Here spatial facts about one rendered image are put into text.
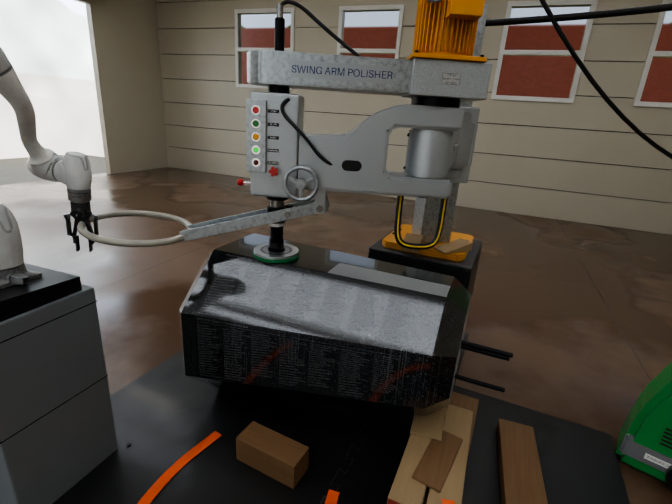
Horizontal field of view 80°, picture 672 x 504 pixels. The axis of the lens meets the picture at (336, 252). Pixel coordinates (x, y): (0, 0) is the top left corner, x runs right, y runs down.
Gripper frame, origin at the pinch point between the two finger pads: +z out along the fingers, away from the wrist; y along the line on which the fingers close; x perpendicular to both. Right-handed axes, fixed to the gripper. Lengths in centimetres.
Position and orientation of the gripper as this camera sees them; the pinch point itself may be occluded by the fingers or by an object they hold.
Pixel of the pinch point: (84, 244)
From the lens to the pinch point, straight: 216.3
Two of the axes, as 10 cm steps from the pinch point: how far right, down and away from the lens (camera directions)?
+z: -1.3, 9.3, 3.4
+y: 9.6, 0.3, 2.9
